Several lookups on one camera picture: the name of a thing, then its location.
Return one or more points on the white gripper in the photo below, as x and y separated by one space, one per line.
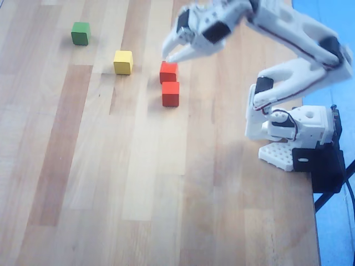
186 41

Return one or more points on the red wooden cube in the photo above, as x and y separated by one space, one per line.
170 94
168 72

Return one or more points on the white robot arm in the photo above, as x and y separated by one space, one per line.
291 72

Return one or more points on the yellow wooden cube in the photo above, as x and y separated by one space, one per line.
123 62

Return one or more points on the green wooden cube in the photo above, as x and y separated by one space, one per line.
80 34

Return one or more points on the black table clamp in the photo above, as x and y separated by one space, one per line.
324 171

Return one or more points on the black table strut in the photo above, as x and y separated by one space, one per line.
323 200

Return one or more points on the white perforated base plate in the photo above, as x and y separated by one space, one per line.
277 156

